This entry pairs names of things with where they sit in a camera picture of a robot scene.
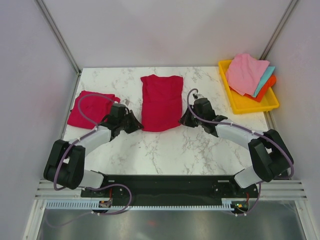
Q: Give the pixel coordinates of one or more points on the left aluminium frame post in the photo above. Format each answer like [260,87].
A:
[58,35]

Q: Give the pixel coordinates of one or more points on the light blue t-shirt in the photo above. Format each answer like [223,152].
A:
[263,80]

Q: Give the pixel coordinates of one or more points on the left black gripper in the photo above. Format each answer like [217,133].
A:
[137,125]

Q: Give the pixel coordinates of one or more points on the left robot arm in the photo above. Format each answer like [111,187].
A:
[66,162]

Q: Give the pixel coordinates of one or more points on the aluminium frame post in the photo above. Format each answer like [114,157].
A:
[279,28]
[58,35]

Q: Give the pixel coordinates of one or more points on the right aluminium frame post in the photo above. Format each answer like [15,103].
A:
[279,28]

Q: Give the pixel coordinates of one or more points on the white slotted cable duct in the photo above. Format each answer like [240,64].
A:
[99,205]

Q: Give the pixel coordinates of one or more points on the orange t-shirt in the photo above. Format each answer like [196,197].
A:
[262,89]

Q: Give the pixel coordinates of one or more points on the red t-shirt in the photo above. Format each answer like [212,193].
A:
[90,108]
[162,104]

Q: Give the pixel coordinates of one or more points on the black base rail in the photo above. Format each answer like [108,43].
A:
[170,190]

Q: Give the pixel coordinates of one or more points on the pink t-shirt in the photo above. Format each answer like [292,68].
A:
[244,73]

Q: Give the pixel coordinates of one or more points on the yellow plastic tray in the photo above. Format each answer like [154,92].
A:
[243,104]

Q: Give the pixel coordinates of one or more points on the folded red t-shirt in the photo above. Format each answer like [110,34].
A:
[90,108]

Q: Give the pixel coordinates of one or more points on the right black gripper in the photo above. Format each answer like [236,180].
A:
[185,121]

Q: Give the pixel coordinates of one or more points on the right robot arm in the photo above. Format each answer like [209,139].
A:
[270,158]

